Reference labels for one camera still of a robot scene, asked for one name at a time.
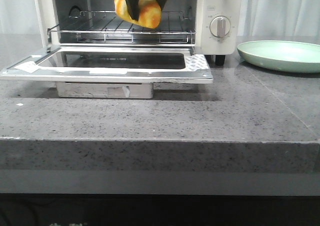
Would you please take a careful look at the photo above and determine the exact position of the white background curtain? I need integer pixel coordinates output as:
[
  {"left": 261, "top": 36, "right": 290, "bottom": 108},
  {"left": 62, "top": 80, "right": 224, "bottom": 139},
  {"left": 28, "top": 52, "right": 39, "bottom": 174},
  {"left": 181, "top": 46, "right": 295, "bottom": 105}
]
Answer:
[{"left": 0, "top": 0, "right": 320, "bottom": 38}]

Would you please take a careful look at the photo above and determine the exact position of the white glass oven door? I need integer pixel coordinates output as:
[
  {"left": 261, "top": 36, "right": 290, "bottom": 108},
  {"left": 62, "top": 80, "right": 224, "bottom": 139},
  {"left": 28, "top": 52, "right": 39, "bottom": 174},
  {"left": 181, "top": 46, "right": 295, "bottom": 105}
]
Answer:
[{"left": 0, "top": 44, "right": 213, "bottom": 99}]

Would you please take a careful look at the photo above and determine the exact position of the light green round plate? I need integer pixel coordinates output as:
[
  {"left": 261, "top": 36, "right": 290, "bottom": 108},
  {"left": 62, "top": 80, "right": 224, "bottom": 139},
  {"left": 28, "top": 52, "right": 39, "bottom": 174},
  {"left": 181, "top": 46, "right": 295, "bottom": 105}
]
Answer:
[{"left": 237, "top": 40, "right": 320, "bottom": 74}]

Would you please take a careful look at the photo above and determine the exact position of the metal wire oven rack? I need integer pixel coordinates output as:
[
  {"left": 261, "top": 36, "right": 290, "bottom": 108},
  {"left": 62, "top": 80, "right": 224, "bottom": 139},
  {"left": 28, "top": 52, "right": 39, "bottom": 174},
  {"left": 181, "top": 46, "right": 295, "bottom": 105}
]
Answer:
[{"left": 47, "top": 11, "right": 195, "bottom": 45}]

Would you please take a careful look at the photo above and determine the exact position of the white Toshiba toaster oven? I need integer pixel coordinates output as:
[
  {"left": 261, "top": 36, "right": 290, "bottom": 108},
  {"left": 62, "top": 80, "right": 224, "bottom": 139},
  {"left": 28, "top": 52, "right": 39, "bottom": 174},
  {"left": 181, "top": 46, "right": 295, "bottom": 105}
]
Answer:
[{"left": 35, "top": 0, "right": 241, "bottom": 66}]

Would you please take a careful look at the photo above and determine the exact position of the orange striped croissant bread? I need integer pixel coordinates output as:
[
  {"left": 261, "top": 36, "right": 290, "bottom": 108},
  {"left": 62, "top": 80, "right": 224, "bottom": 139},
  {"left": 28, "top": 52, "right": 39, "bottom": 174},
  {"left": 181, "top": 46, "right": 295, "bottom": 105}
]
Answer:
[{"left": 114, "top": 0, "right": 162, "bottom": 29}]

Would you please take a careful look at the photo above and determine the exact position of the lower beige timer knob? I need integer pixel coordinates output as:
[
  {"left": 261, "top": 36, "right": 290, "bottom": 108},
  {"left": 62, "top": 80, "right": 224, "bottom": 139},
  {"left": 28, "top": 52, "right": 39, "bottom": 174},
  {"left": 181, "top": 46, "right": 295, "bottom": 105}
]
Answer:
[{"left": 209, "top": 16, "right": 231, "bottom": 38}]

